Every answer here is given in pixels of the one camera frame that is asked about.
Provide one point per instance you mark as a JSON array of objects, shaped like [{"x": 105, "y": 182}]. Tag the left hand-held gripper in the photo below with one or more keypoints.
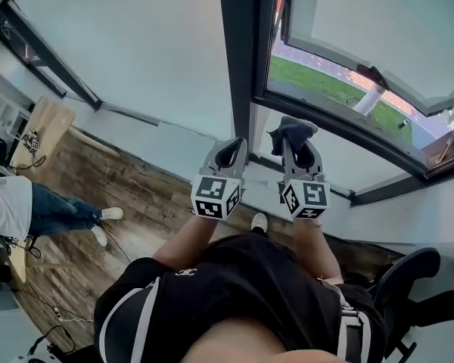
[{"x": 210, "y": 195}]

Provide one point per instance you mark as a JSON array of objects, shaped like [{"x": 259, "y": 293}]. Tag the grey window sash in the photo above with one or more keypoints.
[{"x": 382, "y": 13}]

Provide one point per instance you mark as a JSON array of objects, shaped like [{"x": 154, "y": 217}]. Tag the white shelf unit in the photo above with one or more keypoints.
[{"x": 11, "y": 121}]

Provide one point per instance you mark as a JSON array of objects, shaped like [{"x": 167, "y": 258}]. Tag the black window frame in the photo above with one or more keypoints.
[
  {"x": 60, "y": 66},
  {"x": 242, "y": 70}
]

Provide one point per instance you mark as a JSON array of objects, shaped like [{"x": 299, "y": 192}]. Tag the white outdoor pole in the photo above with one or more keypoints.
[{"x": 370, "y": 100}]

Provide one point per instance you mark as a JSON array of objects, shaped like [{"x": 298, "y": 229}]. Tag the person's black shirt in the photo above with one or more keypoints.
[{"x": 231, "y": 278}]

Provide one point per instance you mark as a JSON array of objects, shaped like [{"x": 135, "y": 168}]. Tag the small dark outdoor lamp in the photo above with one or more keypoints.
[{"x": 402, "y": 123}]

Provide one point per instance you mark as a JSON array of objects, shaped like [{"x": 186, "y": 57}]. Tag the dark grey cleaning cloth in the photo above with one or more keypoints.
[{"x": 293, "y": 129}]

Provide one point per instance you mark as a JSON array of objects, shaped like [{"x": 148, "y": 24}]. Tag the wooden table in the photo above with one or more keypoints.
[
  {"x": 53, "y": 123},
  {"x": 18, "y": 259}
]

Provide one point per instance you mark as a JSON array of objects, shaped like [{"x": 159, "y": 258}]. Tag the black mesh office chair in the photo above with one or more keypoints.
[{"x": 408, "y": 270}]

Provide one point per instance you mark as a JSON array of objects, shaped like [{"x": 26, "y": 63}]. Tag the person's left forearm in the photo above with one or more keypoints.
[{"x": 189, "y": 240}]

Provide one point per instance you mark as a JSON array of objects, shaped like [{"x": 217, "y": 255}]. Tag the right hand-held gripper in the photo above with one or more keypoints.
[{"x": 308, "y": 197}]

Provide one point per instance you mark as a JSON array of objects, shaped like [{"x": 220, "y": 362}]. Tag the person's bare neck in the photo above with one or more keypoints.
[{"x": 249, "y": 340}]

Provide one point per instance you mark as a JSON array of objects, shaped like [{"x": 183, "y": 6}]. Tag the person's right forearm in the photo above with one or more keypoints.
[{"x": 312, "y": 248}]

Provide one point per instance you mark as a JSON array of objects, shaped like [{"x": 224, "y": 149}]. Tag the person's white shoe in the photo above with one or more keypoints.
[{"x": 259, "y": 221}]

